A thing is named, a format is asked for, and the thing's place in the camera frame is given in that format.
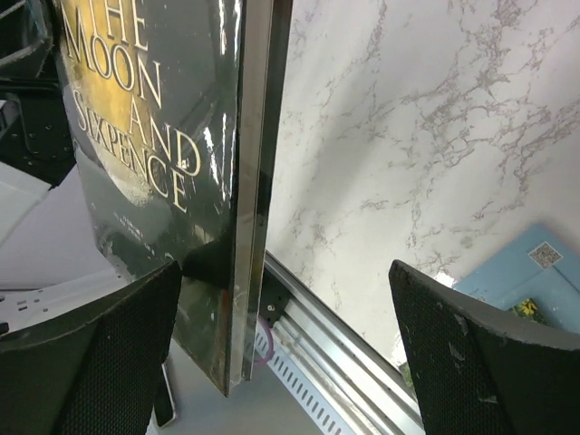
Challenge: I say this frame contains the aluminium rail frame front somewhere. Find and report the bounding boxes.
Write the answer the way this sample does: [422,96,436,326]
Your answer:
[264,255,424,434]

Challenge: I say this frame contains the light blue thin book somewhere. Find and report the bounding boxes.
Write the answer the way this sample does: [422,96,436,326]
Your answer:
[454,224,579,319]

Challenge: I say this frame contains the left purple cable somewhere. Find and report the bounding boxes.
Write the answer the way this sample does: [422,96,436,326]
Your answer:
[251,314,276,367]

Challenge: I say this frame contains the white slotted cable duct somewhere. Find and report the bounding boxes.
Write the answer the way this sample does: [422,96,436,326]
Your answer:
[256,326,355,435]

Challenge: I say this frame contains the black Moon and Sixpence book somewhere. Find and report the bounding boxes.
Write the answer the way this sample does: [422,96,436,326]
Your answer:
[53,1,293,394]

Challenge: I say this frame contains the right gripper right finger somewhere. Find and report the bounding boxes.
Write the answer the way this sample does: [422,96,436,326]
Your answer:
[389,260,579,434]

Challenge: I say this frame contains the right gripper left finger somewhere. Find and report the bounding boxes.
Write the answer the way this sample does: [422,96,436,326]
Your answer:
[1,263,181,434]

